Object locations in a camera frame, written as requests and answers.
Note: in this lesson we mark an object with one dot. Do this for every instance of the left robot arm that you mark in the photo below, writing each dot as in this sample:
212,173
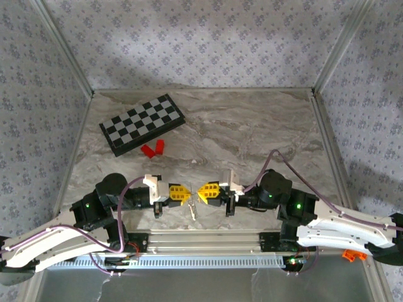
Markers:
47,245

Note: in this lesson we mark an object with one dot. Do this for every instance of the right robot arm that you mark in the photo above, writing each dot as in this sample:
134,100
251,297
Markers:
346,226

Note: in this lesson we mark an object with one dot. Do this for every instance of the orange pipe elbow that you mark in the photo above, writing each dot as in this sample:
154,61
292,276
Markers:
351,255

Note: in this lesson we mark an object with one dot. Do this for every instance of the red block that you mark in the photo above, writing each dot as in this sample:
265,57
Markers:
148,151
160,147

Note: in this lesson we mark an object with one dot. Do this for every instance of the small circuit board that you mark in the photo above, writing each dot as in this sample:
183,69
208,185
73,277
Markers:
296,261
121,261

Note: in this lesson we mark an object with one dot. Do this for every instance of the black grey folding chessboard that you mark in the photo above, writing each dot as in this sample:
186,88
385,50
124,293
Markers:
145,121

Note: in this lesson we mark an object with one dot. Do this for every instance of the grey metal sheet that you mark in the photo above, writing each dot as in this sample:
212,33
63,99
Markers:
189,286

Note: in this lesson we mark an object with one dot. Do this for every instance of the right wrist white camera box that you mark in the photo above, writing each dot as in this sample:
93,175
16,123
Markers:
230,181

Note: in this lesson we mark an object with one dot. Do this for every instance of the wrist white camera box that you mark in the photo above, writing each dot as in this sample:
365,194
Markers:
155,188
230,181

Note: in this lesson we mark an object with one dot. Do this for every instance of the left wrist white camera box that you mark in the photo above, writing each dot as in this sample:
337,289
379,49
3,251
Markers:
155,188

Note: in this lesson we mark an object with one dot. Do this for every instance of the wide aluminium frame rail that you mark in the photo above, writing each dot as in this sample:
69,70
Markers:
204,242

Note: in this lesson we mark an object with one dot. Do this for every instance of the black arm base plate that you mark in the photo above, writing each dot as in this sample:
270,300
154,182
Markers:
141,243
267,243

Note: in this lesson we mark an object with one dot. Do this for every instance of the aluminium frame post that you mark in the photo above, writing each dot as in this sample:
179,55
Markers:
342,47
65,47

